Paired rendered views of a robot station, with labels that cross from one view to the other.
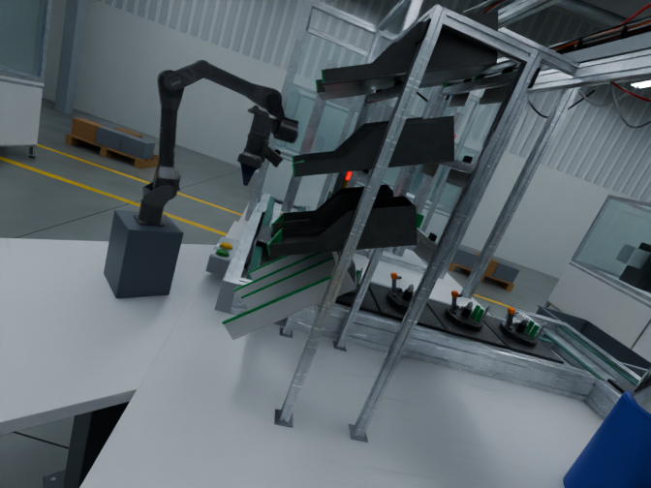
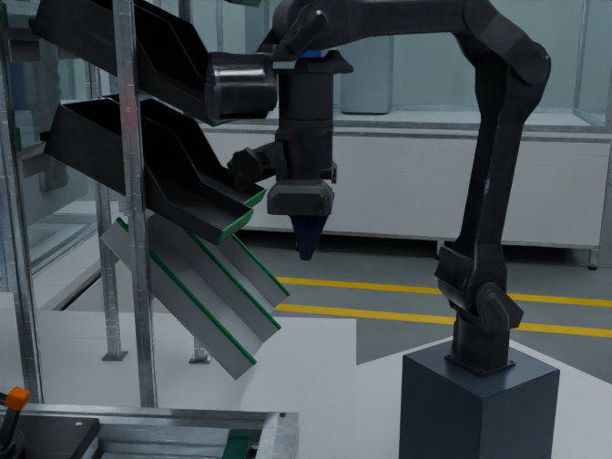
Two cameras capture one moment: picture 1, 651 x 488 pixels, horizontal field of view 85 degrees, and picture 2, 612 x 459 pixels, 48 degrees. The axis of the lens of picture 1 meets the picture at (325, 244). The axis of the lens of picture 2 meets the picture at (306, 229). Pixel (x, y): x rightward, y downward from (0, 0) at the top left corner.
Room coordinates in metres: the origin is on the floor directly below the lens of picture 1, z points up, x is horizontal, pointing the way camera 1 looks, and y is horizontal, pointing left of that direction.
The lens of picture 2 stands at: (1.74, 0.47, 1.45)
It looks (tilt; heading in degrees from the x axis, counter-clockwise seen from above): 15 degrees down; 195
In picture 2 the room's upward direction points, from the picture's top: straight up
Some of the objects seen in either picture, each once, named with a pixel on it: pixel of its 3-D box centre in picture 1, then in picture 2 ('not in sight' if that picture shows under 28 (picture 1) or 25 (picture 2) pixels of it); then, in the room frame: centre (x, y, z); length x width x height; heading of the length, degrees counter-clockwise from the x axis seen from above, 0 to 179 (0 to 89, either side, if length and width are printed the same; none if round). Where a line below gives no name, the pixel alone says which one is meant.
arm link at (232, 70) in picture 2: (278, 118); (267, 62); (1.07, 0.25, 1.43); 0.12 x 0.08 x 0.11; 123
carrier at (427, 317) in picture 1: (408, 293); not in sight; (1.21, -0.34, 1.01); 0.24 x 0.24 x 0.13; 11
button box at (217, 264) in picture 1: (224, 255); not in sight; (1.17, 0.33, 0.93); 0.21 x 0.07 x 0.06; 11
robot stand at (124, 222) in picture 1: (142, 254); (474, 431); (0.91, 0.48, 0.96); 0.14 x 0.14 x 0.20; 48
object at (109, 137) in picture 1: (119, 142); not in sight; (5.77, 3.76, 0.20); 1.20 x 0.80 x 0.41; 93
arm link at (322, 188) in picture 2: (256, 147); (305, 157); (1.04, 0.28, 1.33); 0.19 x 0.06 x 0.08; 11
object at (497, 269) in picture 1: (476, 262); not in sight; (6.43, -2.71, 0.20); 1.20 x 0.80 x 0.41; 93
